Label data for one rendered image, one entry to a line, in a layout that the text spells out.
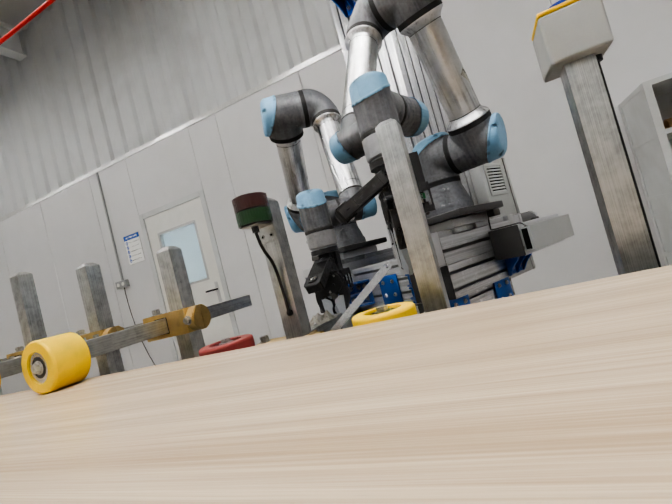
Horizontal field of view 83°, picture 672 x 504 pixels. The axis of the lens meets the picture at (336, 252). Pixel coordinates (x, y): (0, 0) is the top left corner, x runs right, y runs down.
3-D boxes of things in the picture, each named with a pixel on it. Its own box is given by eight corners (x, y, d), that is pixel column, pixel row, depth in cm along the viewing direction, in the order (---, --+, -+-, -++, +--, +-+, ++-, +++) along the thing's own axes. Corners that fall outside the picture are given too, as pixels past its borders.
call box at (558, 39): (545, 89, 55) (530, 38, 55) (601, 68, 52) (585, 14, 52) (552, 70, 48) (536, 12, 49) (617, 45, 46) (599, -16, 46)
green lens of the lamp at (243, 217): (251, 229, 69) (248, 217, 69) (279, 219, 66) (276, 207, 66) (231, 229, 63) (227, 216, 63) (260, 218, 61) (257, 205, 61)
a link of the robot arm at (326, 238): (326, 228, 93) (298, 237, 96) (331, 246, 93) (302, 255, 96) (338, 228, 100) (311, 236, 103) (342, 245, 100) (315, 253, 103)
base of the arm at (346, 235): (350, 247, 163) (344, 225, 164) (373, 239, 151) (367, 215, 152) (322, 253, 154) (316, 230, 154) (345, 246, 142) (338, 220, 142)
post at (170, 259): (223, 471, 79) (168, 248, 81) (236, 471, 78) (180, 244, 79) (211, 482, 76) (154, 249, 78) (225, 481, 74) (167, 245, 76)
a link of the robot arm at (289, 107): (328, 232, 153) (305, 97, 115) (292, 241, 151) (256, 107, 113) (322, 214, 161) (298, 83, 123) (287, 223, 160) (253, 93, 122)
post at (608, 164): (647, 392, 51) (554, 77, 53) (692, 388, 50) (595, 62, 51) (661, 407, 47) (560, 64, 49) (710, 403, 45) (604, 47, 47)
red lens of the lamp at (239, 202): (248, 215, 69) (245, 204, 69) (276, 205, 66) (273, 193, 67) (227, 214, 63) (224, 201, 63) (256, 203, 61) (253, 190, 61)
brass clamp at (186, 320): (168, 335, 84) (163, 313, 84) (215, 324, 79) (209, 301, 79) (145, 343, 78) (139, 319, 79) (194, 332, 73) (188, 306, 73)
